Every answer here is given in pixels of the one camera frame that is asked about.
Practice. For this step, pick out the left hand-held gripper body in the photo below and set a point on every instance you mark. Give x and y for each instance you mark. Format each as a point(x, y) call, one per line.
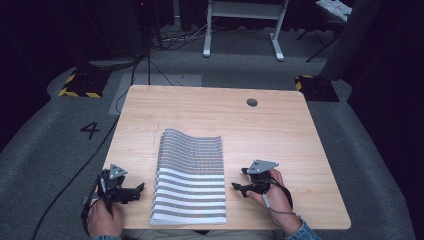
point(113, 186)

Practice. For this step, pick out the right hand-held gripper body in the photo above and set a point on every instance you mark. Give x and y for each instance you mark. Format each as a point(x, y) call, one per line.
point(260, 180)

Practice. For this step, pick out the grey white striped cloth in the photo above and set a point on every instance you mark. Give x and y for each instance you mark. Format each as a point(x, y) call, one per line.
point(190, 180)

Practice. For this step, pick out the person's right hand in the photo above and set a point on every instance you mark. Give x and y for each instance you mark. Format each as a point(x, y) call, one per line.
point(278, 203)

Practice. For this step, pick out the person's left hand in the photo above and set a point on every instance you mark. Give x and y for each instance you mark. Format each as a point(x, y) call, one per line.
point(104, 218)

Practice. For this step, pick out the dark round table grommet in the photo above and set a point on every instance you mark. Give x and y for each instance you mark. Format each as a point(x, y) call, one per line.
point(252, 102)

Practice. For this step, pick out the black chair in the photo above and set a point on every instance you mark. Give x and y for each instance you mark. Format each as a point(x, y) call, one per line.
point(320, 40)

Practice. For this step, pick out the grey curtain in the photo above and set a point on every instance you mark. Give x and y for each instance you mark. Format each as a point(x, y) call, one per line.
point(353, 36)

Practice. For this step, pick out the white cloth on chair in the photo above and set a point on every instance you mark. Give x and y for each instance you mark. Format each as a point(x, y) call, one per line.
point(335, 8)

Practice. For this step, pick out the black yellow striped base plate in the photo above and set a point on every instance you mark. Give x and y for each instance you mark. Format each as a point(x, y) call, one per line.
point(316, 88)
point(85, 85)

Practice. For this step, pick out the white desk frame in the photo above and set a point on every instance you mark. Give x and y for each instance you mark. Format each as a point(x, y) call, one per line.
point(245, 11)

